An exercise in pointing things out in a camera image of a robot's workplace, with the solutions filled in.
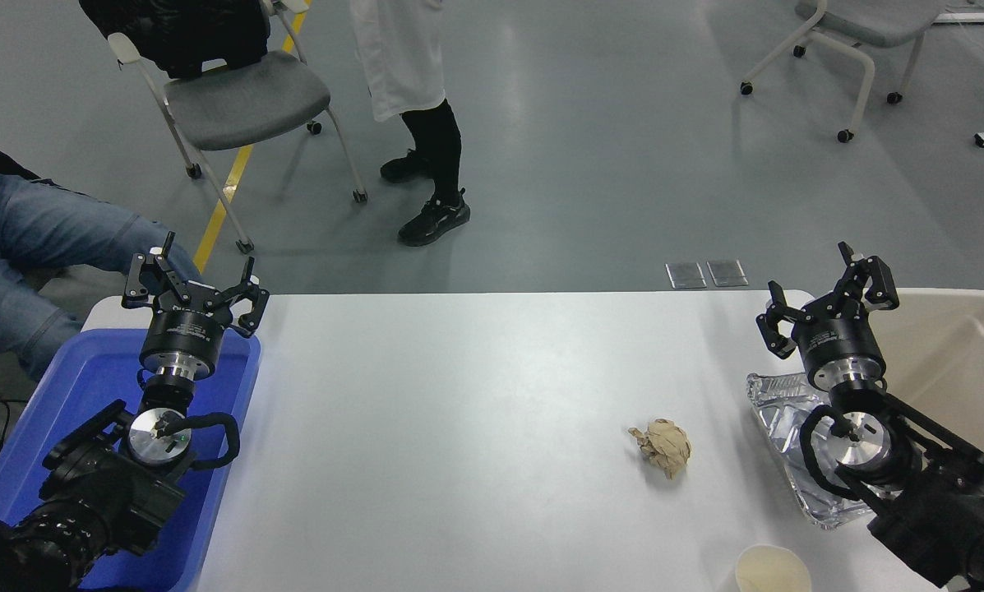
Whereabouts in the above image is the standing person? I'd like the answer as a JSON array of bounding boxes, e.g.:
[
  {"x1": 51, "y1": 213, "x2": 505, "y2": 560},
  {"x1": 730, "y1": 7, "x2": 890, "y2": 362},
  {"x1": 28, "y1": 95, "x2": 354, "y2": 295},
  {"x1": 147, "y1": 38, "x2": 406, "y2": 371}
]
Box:
[{"x1": 350, "y1": 0, "x2": 471, "y2": 247}]

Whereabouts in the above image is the large pale bin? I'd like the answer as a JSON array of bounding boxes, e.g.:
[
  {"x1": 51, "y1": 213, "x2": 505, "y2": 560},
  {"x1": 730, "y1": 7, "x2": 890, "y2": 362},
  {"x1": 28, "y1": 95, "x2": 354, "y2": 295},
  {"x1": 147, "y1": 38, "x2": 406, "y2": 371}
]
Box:
[{"x1": 868, "y1": 288, "x2": 984, "y2": 494}]

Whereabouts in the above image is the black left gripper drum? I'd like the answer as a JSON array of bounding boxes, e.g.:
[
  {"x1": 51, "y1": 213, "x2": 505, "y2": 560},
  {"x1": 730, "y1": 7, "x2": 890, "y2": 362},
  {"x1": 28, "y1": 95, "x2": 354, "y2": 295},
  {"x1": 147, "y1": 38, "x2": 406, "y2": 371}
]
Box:
[{"x1": 140, "y1": 300, "x2": 233, "y2": 364}]

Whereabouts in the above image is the seated person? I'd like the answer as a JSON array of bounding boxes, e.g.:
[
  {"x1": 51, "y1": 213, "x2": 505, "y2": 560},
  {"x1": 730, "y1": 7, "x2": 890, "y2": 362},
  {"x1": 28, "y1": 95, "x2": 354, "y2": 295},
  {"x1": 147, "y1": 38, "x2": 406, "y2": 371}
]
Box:
[{"x1": 0, "y1": 122, "x2": 205, "y2": 381}]

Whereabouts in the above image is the black jacket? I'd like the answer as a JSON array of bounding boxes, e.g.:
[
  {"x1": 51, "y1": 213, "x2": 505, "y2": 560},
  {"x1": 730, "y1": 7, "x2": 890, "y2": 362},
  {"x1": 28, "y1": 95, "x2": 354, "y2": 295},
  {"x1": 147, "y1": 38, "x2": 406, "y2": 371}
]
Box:
[{"x1": 79, "y1": 0, "x2": 272, "y2": 80}]

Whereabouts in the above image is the pale paper cup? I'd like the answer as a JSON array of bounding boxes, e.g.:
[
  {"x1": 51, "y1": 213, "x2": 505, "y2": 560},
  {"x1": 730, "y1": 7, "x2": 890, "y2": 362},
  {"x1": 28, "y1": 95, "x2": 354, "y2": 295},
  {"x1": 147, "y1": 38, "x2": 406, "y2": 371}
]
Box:
[{"x1": 735, "y1": 543, "x2": 812, "y2": 592}]

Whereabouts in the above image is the silver foil tray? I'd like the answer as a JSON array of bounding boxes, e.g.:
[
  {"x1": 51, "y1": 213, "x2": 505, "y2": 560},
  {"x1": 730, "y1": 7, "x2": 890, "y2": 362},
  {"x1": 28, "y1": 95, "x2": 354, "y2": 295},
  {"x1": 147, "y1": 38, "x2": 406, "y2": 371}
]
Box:
[{"x1": 746, "y1": 372, "x2": 880, "y2": 530}]

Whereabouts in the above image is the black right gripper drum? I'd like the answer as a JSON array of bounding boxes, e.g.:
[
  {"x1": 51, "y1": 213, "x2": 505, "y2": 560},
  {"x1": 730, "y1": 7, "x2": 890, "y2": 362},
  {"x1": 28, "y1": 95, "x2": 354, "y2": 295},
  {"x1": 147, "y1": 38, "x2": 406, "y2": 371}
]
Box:
[{"x1": 791, "y1": 316, "x2": 886, "y2": 376}]

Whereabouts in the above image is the crumpled tan paper ball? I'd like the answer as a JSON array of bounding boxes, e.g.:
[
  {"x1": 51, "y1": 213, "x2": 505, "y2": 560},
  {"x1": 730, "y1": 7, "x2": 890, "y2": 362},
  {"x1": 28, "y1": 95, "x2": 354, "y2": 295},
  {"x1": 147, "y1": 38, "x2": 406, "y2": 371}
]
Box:
[{"x1": 628, "y1": 419, "x2": 693, "y2": 480}]

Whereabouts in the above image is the grey chair with white frame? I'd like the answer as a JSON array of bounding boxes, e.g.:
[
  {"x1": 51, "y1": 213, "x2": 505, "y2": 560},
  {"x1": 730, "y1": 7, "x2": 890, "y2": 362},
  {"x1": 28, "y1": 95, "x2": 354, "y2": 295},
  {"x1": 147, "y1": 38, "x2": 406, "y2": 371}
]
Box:
[
  {"x1": 107, "y1": 0, "x2": 369, "y2": 254},
  {"x1": 740, "y1": 0, "x2": 949, "y2": 143}
]

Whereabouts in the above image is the blue plastic tray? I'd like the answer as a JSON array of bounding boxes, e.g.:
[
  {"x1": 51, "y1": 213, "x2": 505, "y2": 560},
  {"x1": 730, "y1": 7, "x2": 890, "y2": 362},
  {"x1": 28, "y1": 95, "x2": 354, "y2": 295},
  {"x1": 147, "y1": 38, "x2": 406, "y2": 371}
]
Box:
[{"x1": 0, "y1": 327, "x2": 262, "y2": 592}]

